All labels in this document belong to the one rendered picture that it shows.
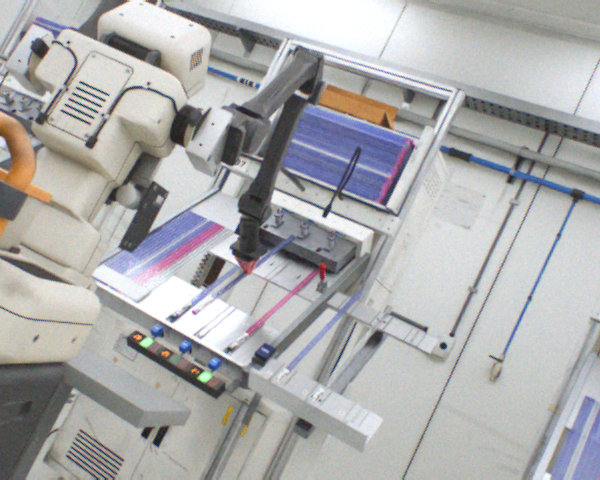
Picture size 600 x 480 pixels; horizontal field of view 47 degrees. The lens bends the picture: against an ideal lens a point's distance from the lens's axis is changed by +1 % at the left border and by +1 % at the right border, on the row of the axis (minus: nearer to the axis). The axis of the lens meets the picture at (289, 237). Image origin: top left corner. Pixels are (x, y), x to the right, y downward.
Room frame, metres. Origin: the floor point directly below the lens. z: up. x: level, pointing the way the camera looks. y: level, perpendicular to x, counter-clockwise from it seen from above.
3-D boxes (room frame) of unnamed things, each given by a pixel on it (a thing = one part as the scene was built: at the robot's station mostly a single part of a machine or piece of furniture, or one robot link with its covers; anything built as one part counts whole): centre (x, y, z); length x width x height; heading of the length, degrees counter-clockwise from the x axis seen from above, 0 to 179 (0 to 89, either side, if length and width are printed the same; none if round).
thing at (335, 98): (2.82, -0.06, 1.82); 0.68 x 0.30 x 0.20; 64
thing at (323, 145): (2.50, -0.03, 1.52); 0.51 x 0.13 x 0.27; 64
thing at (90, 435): (2.64, -0.03, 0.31); 0.70 x 0.65 x 0.62; 64
